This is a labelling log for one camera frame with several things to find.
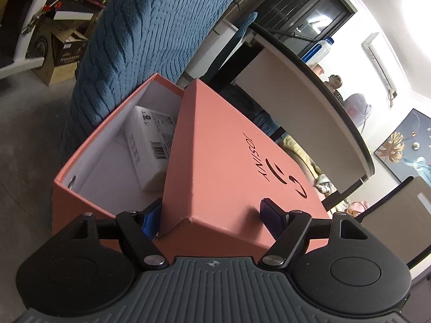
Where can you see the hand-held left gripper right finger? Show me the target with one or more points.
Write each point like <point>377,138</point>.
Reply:
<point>272,218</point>

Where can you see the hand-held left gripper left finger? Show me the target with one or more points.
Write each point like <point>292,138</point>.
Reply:
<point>151,222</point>

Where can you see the white tissue pack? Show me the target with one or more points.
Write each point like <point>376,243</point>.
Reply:
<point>148,151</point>

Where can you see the pink box lid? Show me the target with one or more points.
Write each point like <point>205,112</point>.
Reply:
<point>219,158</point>

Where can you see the pink cardboard box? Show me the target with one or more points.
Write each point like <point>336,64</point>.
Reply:
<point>65,208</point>

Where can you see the light green blanket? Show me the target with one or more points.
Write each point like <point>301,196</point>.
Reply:
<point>320,183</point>

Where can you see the dark blue covered dining chair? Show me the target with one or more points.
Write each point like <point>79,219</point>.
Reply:
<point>249,111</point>

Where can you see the white table with dark top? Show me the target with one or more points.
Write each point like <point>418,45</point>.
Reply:
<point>303,107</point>

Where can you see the white round humidifier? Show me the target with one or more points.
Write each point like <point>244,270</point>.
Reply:
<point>357,111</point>

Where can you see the small brown figurine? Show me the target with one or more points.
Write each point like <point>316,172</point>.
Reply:
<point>334,85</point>

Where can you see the clear plastic water bottle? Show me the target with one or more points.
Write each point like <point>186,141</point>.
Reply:
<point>316,49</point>

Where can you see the blue knitted blanket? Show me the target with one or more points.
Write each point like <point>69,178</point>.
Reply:
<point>141,40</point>

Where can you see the brown cardboard box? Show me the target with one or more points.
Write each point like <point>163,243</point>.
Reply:
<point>64,57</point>

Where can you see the white air conditioner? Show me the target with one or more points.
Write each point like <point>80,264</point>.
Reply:
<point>378,60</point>

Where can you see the dark double door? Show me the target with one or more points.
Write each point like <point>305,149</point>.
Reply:
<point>296,10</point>

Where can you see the white staircase with flower garland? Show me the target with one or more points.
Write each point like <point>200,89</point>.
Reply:
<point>30,16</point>

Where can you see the beige chair with black frame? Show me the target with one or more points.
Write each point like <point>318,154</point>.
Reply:
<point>397,222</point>

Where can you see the framed wall painting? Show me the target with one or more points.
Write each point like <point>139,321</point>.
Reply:
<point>404,148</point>

